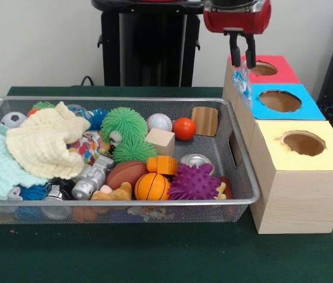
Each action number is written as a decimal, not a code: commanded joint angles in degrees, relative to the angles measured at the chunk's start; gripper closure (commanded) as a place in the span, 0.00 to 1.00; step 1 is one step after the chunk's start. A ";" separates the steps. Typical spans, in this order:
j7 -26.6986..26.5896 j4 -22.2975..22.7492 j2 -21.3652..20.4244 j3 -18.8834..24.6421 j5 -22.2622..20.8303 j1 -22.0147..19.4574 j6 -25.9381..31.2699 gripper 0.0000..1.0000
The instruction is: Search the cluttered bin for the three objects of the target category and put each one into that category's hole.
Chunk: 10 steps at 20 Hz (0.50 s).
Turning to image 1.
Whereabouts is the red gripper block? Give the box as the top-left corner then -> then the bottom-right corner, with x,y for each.
203,0 -> 272,70

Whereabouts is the crushed clear plastic bottle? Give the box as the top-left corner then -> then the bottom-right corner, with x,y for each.
231,63 -> 253,110

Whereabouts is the cream knitted cloth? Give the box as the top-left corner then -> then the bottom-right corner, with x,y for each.
5,101 -> 92,180

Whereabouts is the wooden box with three holes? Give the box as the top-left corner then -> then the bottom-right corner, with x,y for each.
221,54 -> 333,235

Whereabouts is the shallow silver mesh bin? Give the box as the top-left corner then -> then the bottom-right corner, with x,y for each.
0,96 -> 260,225

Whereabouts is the small orange ball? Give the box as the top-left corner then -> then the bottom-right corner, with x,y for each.
172,117 -> 197,142

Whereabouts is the silver drink can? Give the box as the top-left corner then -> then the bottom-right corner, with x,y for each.
179,153 -> 216,176

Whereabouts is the plain wooden cube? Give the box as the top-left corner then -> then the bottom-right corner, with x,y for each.
145,127 -> 175,156

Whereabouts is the green puffer toy with eyes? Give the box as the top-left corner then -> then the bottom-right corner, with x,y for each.
100,107 -> 149,145

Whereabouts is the orange ridged plastic toy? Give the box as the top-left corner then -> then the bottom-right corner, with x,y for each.
146,155 -> 179,177

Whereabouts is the purple spiky ball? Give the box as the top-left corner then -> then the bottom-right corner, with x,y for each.
168,163 -> 222,201

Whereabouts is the orange toy basketball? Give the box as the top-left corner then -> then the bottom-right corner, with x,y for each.
134,172 -> 172,201

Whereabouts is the grey plastic toy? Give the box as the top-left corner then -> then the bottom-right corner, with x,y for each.
71,155 -> 115,200

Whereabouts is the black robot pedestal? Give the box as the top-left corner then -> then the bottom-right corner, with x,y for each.
91,0 -> 216,87

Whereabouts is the thick black cable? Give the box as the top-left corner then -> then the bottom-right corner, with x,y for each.
80,75 -> 97,87

